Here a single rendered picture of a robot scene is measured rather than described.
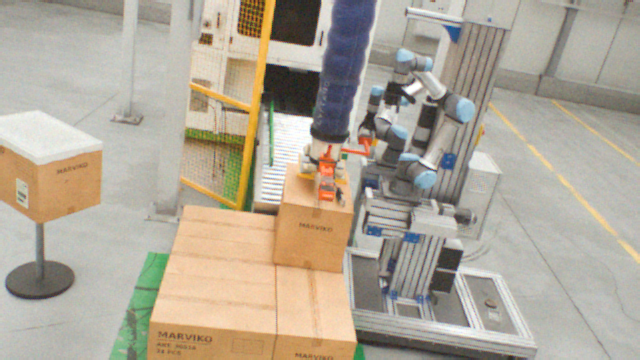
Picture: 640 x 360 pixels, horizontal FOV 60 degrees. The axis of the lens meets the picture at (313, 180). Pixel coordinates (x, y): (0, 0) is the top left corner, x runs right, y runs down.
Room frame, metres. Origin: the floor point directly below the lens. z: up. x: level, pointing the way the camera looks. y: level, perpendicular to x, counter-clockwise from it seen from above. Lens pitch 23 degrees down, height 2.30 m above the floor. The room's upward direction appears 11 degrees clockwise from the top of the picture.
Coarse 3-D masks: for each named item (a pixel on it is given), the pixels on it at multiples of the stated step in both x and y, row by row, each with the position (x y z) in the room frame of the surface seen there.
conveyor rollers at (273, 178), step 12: (276, 120) 5.34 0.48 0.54; (288, 120) 5.42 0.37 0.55; (300, 120) 5.51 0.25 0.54; (312, 120) 5.58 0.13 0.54; (264, 132) 4.92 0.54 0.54; (276, 132) 5.02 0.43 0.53; (288, 132) 5.05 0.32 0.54; (300, 132) 5.14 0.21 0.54; (276, 144) 4.67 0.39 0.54; (288, 144) 4.75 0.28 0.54; (300, 144) 4.79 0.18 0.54; (264, 156) 4.33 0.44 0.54; (276, 156) 4.40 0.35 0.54; (288, 156) 4.45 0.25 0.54; (264, 168) 4.11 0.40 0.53; (276, 168) 4.13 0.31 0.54; (264, 180) 3.85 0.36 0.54; (276, 180) 3.91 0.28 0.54; (264, 192) 3.67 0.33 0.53; (276, 192) 3.69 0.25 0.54
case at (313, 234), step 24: (288, 168) 3.23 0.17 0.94; (288, 192) 2.88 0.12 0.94; (312, 192) 2.94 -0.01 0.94; (288, 216) 2.74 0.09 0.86; (312, 216) 2.76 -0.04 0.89; (336, 216) 2.77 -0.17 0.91; (288, 240) 2.75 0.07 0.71; (312, 240) 2.76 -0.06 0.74; (336, 240) 2.77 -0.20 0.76; (288, 264) 2.75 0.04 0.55; (312, 264) 2.76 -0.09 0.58; (336, 264) 2.77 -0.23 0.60
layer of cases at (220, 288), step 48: (192, 240) 2.81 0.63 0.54; (240, 240) 2.92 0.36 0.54; (192, 288) 2.36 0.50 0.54; (240, 288) 2.44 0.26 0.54; (288, 288) 2.53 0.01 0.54; (336, 288) 2.62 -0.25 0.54; (192, 336) 2.08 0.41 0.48; (240, 336) 2.11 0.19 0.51; (288, 336) 2.15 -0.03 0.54; (336, 336) 2.21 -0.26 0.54
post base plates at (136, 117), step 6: (132, 102) 5.98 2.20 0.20; (132, 108) 5.98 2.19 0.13; (114, 114) 5.93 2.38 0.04; (132, 114) 5.98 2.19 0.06; (138, 114) 5.99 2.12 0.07; (114, 120) 5.79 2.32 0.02; (120, 120) 5.80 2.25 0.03; (126, 120) 5.83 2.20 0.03; (132, 120) 5.86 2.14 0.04; (138, 120) 5.90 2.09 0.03
